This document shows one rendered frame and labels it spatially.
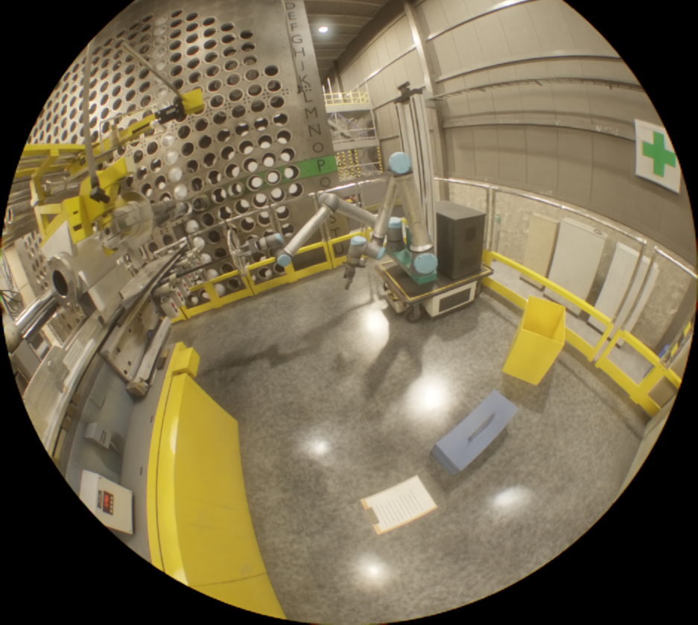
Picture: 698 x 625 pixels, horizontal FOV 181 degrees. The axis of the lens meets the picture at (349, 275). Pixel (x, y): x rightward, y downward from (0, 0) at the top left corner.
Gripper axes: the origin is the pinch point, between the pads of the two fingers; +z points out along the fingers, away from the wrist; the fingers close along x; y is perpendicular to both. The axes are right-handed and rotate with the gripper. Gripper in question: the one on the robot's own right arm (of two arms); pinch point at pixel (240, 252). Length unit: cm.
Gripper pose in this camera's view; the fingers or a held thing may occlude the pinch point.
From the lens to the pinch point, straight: 175.9
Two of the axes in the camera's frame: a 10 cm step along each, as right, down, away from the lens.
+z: -9.2, 3.2, -2.2
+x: -3.7, -8.8, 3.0
